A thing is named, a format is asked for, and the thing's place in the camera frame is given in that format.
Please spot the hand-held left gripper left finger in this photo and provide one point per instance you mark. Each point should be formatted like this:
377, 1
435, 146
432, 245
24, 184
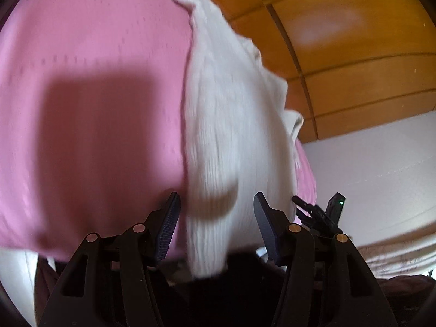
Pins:
167, 226

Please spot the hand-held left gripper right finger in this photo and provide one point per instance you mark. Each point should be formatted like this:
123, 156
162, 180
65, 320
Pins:
267, 228

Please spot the dark maroon jacket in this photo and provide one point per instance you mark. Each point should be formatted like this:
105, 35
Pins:
43, 279

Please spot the wooden wardrobe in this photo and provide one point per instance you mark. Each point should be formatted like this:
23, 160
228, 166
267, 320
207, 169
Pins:
340, 41

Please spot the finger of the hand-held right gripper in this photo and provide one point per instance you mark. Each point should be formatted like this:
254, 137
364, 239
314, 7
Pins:
301, 202
305, 217

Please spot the beige quilted cloth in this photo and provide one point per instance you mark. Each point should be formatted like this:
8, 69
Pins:
395, 255

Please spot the white cloth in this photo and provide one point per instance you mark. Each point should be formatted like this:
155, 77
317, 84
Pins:
17, 286

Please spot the pink blanket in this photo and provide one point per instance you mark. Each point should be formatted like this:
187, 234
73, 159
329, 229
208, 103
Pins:
95, 109

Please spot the white knitted garment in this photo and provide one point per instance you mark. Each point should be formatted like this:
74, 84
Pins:
231, 126

